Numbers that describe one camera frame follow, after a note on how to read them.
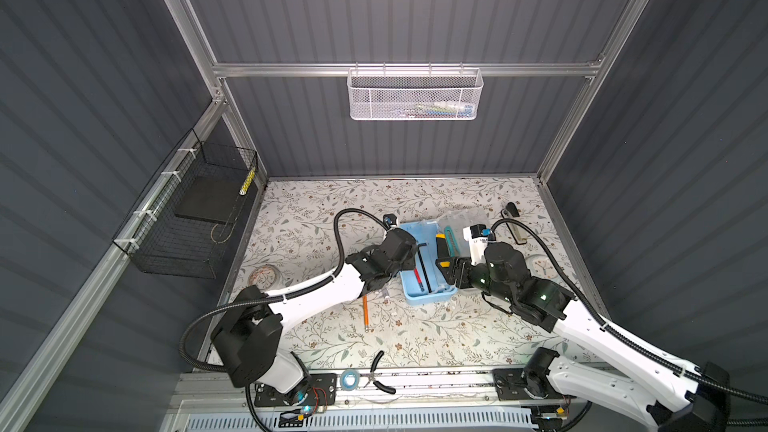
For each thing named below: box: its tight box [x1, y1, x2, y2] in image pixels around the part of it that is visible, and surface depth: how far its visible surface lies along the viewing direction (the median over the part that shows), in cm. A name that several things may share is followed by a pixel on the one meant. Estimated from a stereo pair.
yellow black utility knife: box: [435, 233, 451, 269], surface depth 93 cm
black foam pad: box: [174, 175, 246, 225], surface depth 77 cm
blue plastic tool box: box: [400, 221, 458, 305], surface depth 93 cm
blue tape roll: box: [340, 369, 360, 391], surface depth 77 cm
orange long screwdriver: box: [362, 294, 370, 333], surface depth 88 cm
